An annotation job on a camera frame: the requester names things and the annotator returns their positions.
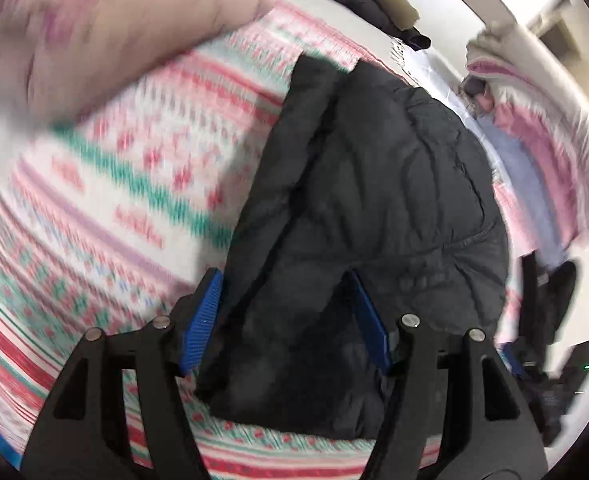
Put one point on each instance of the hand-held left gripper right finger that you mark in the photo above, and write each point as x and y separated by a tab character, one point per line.
372	322

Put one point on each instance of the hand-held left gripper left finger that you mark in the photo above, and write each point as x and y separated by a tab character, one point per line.
202	320

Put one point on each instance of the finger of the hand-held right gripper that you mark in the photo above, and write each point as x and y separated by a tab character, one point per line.
549	300

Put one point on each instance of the black puffer jacket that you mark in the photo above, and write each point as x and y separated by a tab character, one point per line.
374	200

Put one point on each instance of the lavender cloth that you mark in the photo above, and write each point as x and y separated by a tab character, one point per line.
524	180

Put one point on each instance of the patterned knit-print blanket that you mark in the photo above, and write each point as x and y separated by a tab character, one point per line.
124	200

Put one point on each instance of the beige and pink comforter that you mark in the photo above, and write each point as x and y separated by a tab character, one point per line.
544	110

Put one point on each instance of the white quilted sheet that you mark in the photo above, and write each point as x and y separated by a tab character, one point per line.
434	75

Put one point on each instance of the light grey bed sheet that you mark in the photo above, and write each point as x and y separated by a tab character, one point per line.
4	150

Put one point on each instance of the pink floral fleece blanket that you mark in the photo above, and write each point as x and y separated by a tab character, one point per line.
99	25

